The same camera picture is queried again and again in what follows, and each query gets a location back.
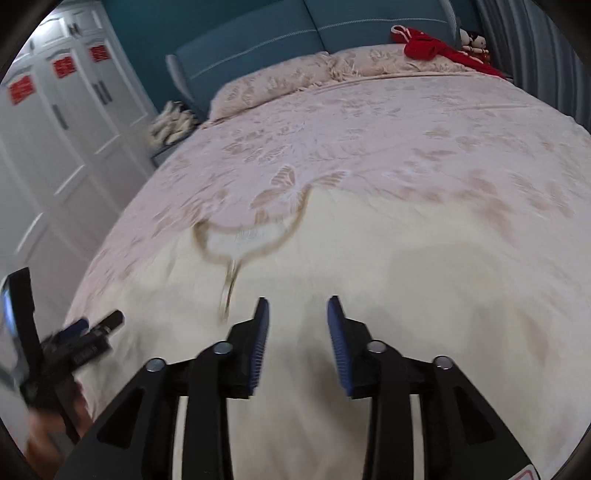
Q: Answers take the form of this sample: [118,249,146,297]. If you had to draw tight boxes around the cream quilted blanket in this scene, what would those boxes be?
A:
[79,189,590,479]

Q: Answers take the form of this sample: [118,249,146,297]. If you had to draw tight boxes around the left hand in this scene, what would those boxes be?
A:
[24,409,65,479]

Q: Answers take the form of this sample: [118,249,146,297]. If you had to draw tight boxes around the blue nightstand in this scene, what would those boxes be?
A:
[150,140,183,169]

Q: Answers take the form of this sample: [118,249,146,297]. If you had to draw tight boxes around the white wardrobe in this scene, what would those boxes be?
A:
[1,1,154,335]

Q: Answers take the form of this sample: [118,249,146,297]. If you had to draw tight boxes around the pile of cream cloths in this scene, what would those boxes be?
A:
[148,101,198,149]

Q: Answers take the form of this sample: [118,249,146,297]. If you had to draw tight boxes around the pink butterfly bedspread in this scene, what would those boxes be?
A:
[76,74,590,318]

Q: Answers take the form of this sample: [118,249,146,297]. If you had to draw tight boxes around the left pink floral pillow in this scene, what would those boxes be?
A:
[208,52,335,123]

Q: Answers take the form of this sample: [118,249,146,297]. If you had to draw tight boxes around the pink floral pillow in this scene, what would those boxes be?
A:
[208,52,335,123]
[331,44,475,81]

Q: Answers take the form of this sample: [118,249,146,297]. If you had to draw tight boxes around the right pink floral pillow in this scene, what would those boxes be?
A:
[331,44,475,81]

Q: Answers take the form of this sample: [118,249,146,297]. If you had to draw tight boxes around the plush doll toys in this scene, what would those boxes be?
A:
[459,29,491,64]

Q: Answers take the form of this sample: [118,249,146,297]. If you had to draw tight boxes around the red garment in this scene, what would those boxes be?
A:
[391,25,505,79]

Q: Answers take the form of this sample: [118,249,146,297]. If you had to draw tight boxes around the blue upholstered headboard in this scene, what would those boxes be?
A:
[165,0,459,119]

